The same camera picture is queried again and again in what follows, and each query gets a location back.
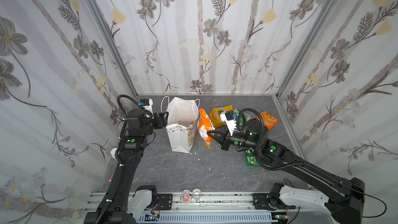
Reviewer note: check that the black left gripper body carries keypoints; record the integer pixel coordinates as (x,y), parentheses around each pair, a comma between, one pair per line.
(158,122)

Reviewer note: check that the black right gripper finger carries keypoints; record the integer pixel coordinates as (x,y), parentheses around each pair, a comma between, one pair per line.
(219,131)
(217,136)

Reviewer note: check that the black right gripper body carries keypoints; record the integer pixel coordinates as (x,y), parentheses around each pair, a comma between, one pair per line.
(225,140)

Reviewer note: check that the cartoon animal paper bag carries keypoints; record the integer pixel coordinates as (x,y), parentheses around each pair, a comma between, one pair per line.
(182,122)

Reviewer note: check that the green Fox's spring tea packet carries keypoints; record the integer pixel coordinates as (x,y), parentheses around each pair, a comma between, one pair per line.
(250,159)

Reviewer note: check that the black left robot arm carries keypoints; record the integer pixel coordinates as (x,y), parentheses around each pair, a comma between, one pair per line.
(116,207)

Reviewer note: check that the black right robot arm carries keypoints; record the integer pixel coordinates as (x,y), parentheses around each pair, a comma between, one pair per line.
(343,199)

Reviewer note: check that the yellow snack packet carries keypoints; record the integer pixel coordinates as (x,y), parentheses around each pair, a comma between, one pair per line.
(215,117)

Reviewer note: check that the small green snack packet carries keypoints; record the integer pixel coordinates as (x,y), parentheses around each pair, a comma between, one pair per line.
(244,119)

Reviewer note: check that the orange red snack packet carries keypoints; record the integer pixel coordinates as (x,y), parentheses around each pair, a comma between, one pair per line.
(269,121)

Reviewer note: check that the clear round ornament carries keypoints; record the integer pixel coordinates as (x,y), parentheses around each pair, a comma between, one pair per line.
(196,194)

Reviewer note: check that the pink toy figure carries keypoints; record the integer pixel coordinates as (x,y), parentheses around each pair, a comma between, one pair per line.
(186,196)

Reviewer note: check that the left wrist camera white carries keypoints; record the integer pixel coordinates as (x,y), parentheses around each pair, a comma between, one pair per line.
(147,104)

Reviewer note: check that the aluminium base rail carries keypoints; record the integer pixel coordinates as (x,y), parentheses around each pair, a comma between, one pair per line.
(217,207)

